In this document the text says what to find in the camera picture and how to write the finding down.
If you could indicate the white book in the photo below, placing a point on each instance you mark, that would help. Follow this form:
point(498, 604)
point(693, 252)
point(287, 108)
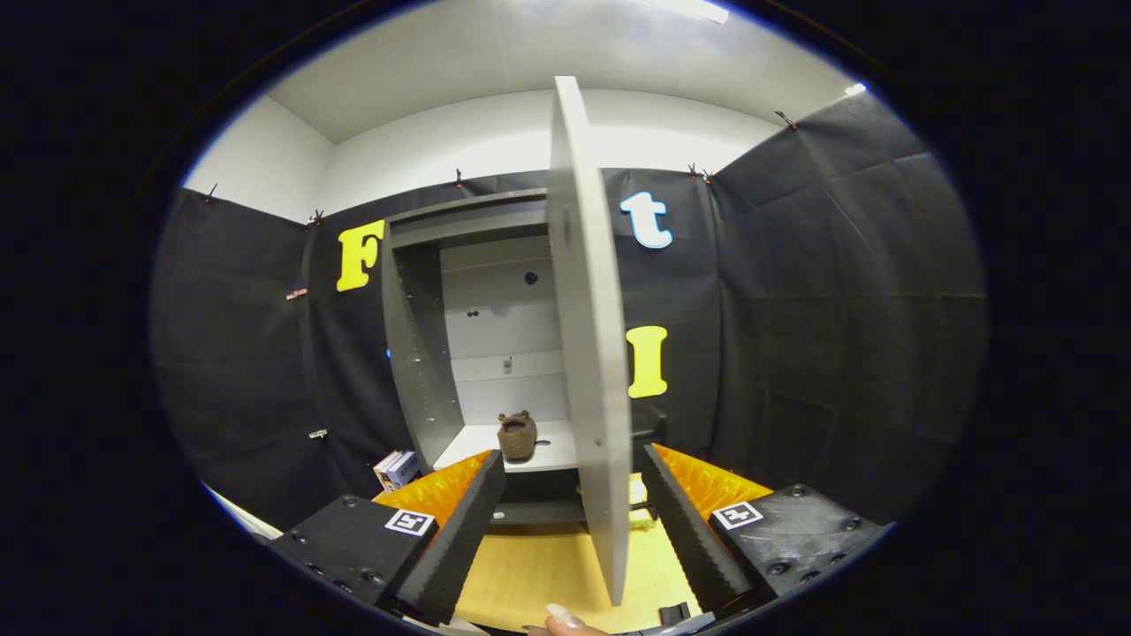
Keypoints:
point(383, 468)

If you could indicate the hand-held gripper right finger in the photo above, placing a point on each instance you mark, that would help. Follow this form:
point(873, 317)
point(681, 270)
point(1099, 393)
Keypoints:
point(689, 539)

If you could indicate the beige shoe cabinet door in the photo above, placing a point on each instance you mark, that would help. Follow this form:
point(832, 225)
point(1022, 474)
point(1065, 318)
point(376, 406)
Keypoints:
point(592, 353)

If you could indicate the blue book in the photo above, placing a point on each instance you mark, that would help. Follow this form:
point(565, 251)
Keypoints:
point(406, 470)

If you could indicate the brown fuzzy shoe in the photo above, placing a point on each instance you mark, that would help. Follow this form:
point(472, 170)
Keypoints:
point(517, 435)

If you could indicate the grey shoe cabinet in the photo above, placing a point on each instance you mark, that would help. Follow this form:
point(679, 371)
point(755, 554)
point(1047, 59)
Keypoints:
point(420, 353)

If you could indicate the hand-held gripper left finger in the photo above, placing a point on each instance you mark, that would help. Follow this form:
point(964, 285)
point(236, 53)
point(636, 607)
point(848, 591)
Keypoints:
point(455, 548)

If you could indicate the white cabinet shelf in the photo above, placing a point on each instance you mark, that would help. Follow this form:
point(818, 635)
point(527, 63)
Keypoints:
point(477, 450)

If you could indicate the black backdrop cloth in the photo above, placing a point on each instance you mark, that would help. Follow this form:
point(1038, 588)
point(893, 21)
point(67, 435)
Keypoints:
point(839, 309)

